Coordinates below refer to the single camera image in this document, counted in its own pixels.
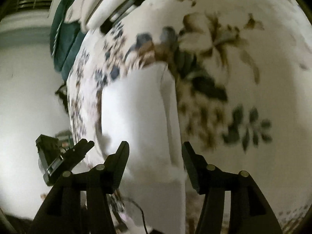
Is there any white cloth garment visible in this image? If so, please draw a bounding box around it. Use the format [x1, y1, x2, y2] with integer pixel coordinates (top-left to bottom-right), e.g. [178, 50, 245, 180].
[101, 62, 186, 233]

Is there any dark green quilted pillow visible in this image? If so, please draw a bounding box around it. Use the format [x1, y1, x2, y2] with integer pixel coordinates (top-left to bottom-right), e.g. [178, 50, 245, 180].
[50, 0, 85, 81]

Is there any black grey striped garment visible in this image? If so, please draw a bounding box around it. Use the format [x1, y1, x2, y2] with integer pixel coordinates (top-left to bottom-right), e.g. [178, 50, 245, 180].
[100, 0, 145, 34]

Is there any floral bed sheet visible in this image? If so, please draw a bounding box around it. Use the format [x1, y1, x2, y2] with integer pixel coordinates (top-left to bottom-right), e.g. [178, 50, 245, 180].
[67, 0, 311, 233]

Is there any black cable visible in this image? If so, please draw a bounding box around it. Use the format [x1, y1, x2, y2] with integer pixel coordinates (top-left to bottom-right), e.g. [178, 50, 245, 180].
[121, 195, 157, 234]

